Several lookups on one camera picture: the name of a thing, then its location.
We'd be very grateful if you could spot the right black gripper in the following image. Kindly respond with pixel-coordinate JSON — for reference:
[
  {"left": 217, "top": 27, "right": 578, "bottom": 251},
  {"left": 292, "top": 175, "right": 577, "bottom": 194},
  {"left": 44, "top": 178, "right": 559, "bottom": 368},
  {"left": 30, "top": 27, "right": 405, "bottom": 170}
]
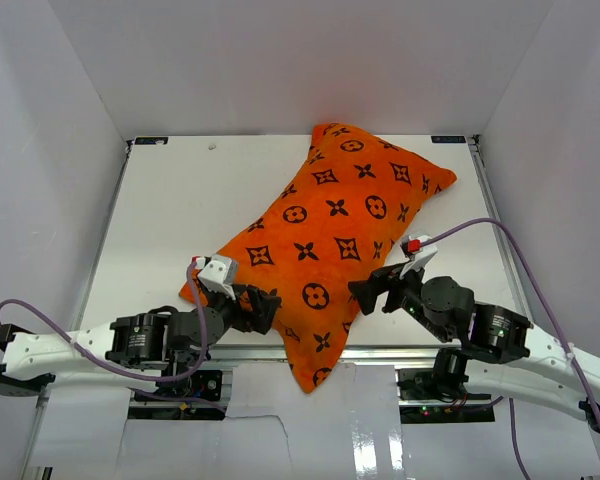
[{"left": 347, "top": 256, "right": 451, "bottom": 343}]

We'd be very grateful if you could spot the orange patterned pillowcase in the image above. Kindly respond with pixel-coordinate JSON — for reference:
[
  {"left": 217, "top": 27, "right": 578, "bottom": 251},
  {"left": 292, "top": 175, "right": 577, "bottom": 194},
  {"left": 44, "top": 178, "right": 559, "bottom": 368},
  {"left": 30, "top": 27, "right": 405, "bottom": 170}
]
[{"left": 178, "top": 121, "right": 458, "bottom": 395}]

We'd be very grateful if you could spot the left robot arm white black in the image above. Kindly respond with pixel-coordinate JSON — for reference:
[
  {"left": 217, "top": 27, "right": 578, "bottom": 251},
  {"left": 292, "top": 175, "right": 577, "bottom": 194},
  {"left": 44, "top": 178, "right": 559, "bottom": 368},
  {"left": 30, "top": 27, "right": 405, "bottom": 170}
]
[{"left": 0, "top": 285, "right": 282, "bottom": 399}]

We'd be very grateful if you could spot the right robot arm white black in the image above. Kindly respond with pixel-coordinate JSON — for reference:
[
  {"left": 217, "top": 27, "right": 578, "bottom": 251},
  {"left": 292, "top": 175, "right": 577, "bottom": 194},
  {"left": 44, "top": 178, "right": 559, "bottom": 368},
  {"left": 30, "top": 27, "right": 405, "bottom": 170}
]
[{"left": 348, "top": 264, "right": 600, "bottom": 434}]

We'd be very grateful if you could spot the right blue table label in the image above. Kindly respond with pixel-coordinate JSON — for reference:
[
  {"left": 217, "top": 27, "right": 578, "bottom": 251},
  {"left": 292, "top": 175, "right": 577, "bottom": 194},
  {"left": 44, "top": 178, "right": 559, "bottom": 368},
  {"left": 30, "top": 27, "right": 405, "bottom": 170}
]
[{"left": 431, "top": 135, "right": 466, "bottom": 144}]

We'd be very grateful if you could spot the blue table label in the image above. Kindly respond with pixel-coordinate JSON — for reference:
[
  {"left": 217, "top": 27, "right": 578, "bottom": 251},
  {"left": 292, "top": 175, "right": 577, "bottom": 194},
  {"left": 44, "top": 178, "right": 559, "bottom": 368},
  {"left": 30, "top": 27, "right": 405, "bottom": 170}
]
[
  {"left": 431, "top": 135, "right": 466, "bottom": 144},
  {"left": 133, "top": 136, "right": 169, "bottom": 146}
]

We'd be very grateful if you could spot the left blue table label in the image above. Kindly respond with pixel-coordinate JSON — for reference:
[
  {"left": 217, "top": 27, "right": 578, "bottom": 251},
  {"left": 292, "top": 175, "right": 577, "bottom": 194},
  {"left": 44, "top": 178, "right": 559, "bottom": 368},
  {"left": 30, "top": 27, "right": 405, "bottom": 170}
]
[{"left": 133, "top": 136, "right": 169, "bottom": 146}]

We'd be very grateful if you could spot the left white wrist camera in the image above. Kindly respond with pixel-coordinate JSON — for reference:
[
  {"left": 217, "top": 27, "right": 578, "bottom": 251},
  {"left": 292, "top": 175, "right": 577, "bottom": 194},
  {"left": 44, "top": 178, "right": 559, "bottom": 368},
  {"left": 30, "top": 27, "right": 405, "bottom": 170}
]
[{"left": 198, "top": 254, "right": 239, "bottom": 300}]

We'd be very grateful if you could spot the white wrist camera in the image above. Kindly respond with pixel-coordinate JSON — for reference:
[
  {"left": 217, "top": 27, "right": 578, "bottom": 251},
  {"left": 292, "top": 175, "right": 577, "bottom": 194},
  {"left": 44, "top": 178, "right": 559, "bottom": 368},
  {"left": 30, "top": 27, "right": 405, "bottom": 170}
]
[
  {"left": 399, "top": 233, "right": 438, "bottom": 279},
  {"left": 198, "top": 254, "right": 239, "bottom": 300}
]

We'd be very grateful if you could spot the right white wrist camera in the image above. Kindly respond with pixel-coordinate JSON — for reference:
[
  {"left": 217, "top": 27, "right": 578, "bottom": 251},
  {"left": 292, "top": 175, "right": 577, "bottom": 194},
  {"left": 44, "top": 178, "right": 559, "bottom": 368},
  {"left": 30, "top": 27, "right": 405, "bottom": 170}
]
[{"left": 399, "top": 233, "right": 438, "bottom": 279}]

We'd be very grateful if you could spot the aluminium front rail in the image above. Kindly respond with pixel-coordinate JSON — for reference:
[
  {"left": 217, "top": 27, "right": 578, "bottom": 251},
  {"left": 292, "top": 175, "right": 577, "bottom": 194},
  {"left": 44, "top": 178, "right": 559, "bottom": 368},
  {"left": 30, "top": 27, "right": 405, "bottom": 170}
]
[{"left": 210, "top": 345, "right": 438, "bottom": 363}]

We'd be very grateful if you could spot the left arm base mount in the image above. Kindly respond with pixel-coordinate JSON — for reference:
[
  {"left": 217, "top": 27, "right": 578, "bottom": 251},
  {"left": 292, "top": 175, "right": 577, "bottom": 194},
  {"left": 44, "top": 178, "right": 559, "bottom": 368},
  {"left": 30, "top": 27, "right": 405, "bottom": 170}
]
[{"left": 133, "top": 370, "right": 223, "bottom": 405}]

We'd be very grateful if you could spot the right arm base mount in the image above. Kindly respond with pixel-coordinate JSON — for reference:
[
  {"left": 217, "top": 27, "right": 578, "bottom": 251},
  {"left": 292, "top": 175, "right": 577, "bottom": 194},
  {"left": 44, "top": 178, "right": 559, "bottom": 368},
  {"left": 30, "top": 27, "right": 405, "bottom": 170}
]
[{"left": 396, "top": 348, "right": 496, "bottom": 425}]

